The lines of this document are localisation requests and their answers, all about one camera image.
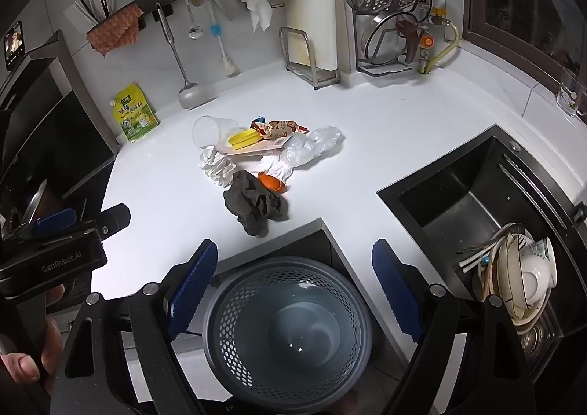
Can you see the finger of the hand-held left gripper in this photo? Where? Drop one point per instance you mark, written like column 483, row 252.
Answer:
column 55, row 218
column 114, row 215

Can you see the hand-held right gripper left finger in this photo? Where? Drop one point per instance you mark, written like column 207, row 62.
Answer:
column 192, row 286

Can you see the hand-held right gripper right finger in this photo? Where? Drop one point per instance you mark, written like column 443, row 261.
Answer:
column 396, row 291

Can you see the dark grey cloth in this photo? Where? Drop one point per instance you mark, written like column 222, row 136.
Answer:
column 254, row 206

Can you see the grey perforated waste basket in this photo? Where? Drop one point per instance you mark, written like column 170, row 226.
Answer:
column 289, row 332

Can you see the white tissue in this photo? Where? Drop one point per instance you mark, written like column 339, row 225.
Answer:
column 276, row 167
column 216, row 166

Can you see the clear plastic cup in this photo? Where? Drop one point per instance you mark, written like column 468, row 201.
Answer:
column 208, row 131

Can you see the orange peel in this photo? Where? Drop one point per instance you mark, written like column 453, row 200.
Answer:
column 271, row 183

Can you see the yellow plastic lid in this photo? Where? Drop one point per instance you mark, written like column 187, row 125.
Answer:
column 245, row 138

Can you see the pink paper card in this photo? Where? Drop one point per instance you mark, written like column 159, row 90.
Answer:
column 261, row 150

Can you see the clear plastic bag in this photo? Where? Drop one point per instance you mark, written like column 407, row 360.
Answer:
column 312, row 142

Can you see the red and white snack wrapper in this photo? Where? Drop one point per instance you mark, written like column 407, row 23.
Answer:
column 284, row 127

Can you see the person's left hand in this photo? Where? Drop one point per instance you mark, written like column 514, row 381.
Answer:
column 23, row 364

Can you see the black kitchen appliance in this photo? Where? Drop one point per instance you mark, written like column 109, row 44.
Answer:
column 50, row 135

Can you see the yellow green refill pouch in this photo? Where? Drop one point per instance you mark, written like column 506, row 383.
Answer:
column 135, row 115

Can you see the black kitchen sink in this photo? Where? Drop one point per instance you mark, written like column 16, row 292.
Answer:
column 454, row 195

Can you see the pile of dishes in sink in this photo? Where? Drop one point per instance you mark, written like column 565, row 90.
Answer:
column 509, row 277

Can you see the metal ladle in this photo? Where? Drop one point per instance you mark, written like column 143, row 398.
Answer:
column 189, row 94

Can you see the white ceramic bowl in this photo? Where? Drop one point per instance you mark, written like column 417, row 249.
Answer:
column 539, row 277

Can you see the smartphone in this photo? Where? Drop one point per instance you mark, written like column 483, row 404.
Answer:
column 13, row 46

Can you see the orange dish cloth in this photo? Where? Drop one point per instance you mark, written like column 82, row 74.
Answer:
column 112, row 32

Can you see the blue and white bottle brush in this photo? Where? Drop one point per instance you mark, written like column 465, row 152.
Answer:
column 228, row 64

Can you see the small metal spoon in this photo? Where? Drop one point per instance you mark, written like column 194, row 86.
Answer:
column 195, row 31

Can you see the bundle of chopsticks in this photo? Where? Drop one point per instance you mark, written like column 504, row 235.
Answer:
column 98, row 0

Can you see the metal cutting board rack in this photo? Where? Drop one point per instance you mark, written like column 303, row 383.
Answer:
column 316, row 76

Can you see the glass pot lid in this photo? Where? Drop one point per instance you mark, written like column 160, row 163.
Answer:
column 387, row 41

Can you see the drinking glass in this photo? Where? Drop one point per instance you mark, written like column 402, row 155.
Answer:
column 571, row 92

